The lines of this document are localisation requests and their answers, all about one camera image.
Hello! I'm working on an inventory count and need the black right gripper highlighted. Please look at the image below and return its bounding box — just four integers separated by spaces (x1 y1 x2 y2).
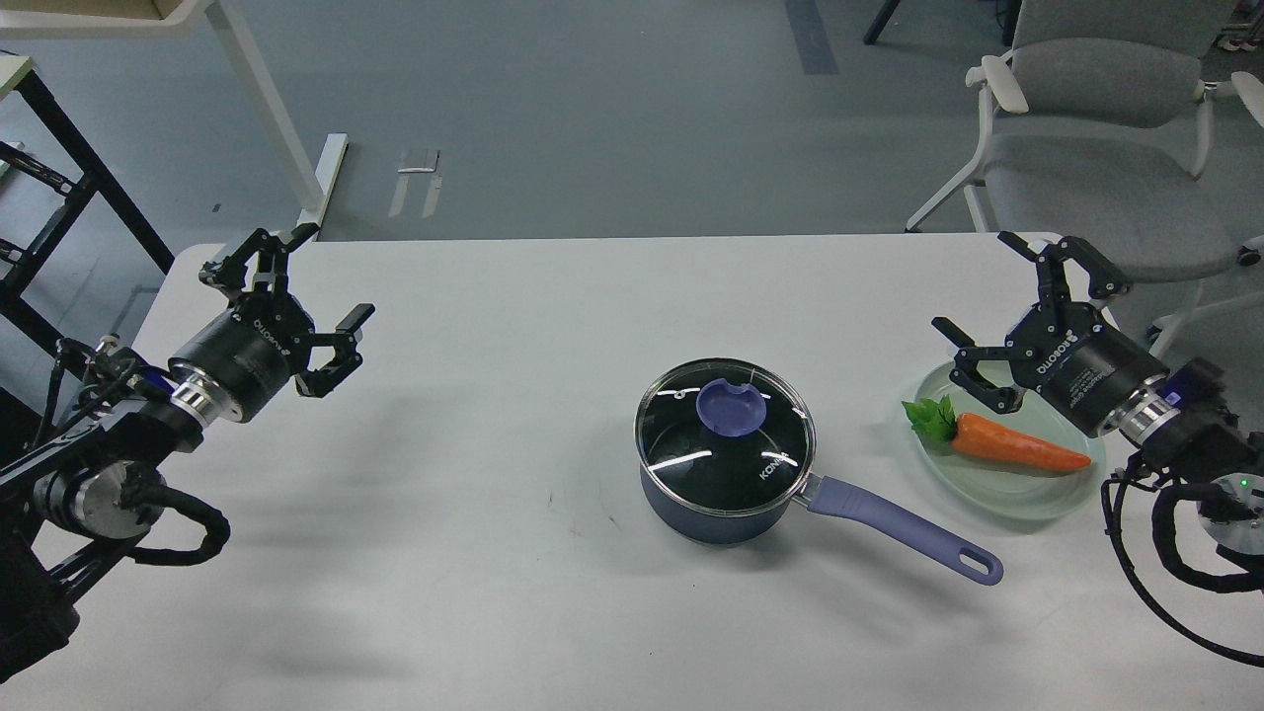
932 232 1170 436

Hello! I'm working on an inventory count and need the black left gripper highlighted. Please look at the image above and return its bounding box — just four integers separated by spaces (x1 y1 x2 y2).
168 221 375 423

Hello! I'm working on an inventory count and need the blue saucepan with handle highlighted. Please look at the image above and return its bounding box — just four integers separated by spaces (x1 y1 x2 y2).
638 445 1005 586

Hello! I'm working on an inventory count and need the glass lid with blue knob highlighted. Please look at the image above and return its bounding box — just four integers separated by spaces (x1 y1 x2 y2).
635 358 817 468

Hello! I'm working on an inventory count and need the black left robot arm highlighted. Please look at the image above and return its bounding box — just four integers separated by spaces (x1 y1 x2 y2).
1 221 374 678

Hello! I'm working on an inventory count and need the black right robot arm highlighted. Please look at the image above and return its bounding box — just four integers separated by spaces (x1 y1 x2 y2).
932 232 1261 667

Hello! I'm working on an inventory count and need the orange toy carrot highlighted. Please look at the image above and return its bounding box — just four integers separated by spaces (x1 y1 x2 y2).
900 396 1092 474

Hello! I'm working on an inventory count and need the pale green glass plate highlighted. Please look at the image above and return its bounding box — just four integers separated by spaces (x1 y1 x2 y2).
913 361 1109 521

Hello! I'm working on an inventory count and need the grey office chair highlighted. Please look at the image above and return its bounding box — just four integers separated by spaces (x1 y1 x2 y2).
905 1 1261 356

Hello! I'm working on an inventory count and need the black metal rack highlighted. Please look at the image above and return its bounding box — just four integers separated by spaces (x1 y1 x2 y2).
0 70 176 381

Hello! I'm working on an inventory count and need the white desk frame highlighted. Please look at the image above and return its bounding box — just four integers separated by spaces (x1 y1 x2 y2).
1 1 349 226

